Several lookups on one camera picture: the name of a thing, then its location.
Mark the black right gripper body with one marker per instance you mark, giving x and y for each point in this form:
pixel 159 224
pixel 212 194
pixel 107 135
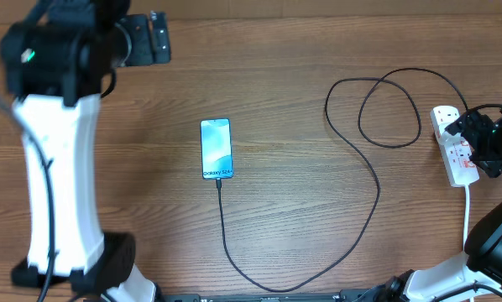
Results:
pixel 494 146

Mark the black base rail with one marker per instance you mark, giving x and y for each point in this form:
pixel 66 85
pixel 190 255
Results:
pixel 344 295

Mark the blue Galaxy smartphone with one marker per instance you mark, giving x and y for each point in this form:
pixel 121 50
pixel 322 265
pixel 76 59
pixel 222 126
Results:
pixel 216 149

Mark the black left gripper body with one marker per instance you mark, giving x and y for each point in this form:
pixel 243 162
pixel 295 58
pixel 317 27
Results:
pixel 141 50

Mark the white charger plug adapter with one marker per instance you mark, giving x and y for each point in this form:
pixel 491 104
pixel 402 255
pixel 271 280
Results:
pixel 444 137

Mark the white power strip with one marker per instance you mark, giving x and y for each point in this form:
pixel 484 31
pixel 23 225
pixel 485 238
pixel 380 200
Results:
pixel 461 171

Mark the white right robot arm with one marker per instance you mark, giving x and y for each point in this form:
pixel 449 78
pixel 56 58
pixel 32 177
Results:
pixel 475 271

